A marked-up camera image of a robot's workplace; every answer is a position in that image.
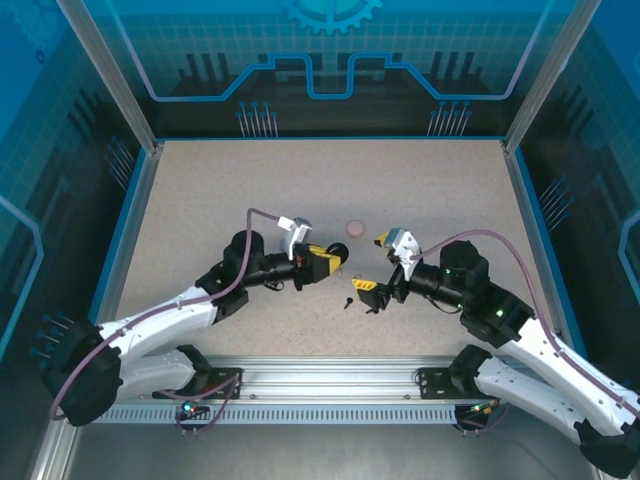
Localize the aluminium frame post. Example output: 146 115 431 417
502 0 591 156
55 0 167 156

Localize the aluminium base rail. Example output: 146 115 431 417
199 353 566 405

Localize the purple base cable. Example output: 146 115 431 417
152 377 242 437
453 394 512 437

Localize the slotted grey cable duct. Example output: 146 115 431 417
94 403 464 426

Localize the aluminium table side rail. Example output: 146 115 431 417
502 139 576 361
27 142 166 480

